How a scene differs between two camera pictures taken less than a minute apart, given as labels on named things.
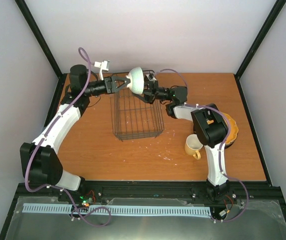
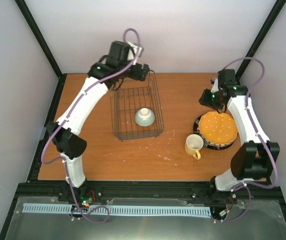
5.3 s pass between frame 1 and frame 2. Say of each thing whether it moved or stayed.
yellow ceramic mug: stayed
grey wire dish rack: stayed
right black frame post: stayed
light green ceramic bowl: moved
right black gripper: moved
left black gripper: moved
